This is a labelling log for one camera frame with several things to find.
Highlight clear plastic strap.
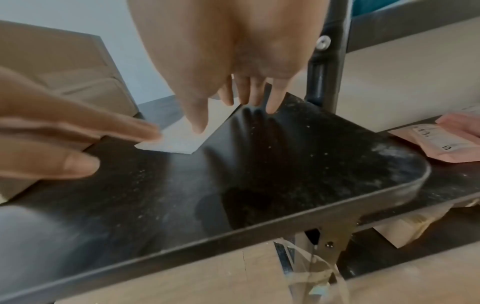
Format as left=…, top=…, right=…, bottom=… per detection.
left=272, top=236, right=351, bottom=304

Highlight black metal shelf rack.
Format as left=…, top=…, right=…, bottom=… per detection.
left=304, top=0, right=480, bottom=280

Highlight brown paper parcel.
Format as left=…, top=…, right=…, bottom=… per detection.
left=0, top=20, right=139, bottom=204

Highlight person's right hand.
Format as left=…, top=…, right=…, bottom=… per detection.
left=127, top=0, right=331, bottom=135

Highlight person's left hand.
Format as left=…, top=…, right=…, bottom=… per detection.
left=0, top=66, right=163, bottom=181

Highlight metal table leg frame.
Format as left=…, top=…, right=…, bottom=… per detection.
left=275, top=218, right=358, bottom=304

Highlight white shipping label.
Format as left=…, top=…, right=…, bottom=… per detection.
left=134, top=96, right=242, bottom=156

